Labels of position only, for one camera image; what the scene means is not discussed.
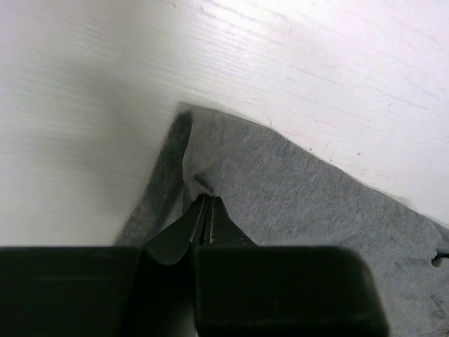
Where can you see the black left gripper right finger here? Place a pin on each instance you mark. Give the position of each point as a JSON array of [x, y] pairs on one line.
[[242, 289]]

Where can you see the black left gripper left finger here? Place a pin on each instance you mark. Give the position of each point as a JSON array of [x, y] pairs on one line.
[[104, 291]]

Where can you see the grey drawstring shorts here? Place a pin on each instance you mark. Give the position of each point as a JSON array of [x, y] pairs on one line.
[[279, 193]]

